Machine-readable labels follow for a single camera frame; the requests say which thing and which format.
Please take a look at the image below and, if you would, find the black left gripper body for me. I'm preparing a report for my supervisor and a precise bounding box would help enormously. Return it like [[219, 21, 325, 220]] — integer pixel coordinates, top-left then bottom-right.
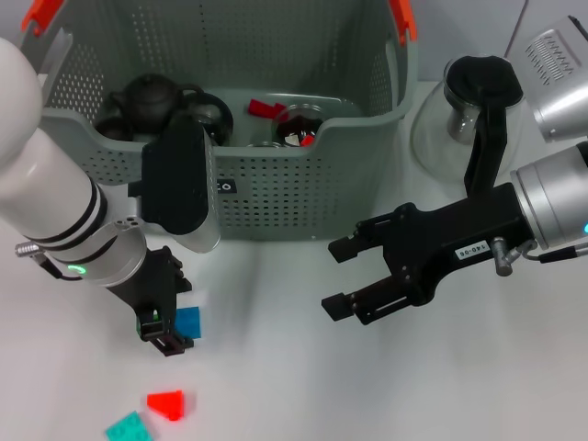
[[105, 245, 194, 323]]

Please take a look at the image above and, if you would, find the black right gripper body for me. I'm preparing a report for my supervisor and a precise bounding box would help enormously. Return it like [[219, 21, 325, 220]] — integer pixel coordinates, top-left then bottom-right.
[[382, 182, 537, 306]]

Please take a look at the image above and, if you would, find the green toy brick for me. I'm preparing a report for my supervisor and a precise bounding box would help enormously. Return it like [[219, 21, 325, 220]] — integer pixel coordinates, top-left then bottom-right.
[[135, 310, 161, 333]]

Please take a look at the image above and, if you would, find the blue toy brick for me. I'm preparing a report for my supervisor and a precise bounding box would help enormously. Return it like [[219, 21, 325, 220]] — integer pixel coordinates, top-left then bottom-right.
[[175, 306, 203, 341]]

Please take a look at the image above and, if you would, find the red sloped toy brick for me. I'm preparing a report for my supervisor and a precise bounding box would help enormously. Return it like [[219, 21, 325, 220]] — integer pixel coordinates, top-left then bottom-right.
[[146, 390, 185, 423]]

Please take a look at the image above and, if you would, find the dark red long brick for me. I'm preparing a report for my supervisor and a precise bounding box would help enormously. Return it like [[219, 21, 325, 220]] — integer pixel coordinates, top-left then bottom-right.
[[248, 98, 288, 119]]

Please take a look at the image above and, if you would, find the grey perforated storage bin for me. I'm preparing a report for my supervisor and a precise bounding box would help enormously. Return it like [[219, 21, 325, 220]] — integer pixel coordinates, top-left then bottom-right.
[[13, 0, 418, 241]]

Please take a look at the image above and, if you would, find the teal flat toy plate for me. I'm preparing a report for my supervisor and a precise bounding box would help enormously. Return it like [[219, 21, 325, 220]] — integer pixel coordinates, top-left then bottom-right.
[[104, 411, 157, 441]]

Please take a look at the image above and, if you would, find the glass teapot black lid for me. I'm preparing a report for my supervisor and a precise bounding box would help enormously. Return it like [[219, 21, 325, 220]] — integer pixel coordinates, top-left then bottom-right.
[[410, 54, 526, 197]]

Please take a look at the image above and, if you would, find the black clay teapot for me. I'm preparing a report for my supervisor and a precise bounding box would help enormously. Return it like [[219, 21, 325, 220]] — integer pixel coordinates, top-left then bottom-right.
[[107, 73, 206, 135]]

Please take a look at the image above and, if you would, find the right gripper cable connector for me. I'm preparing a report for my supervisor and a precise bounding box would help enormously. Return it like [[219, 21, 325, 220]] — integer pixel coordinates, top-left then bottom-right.
[[492, 236, 588, 277]]

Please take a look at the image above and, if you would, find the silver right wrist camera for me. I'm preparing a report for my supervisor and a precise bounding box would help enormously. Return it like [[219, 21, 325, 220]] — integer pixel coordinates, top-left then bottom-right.
[[508, 16, 588, 144]]

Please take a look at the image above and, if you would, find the thin grey wall cable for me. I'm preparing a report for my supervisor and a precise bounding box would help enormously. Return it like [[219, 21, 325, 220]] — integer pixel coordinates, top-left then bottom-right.
[[503, 0, 528, 59]]

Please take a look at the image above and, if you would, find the orange bin handle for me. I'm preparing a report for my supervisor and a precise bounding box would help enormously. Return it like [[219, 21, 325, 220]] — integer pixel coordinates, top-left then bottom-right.
[[22, 0, 418, 45]]

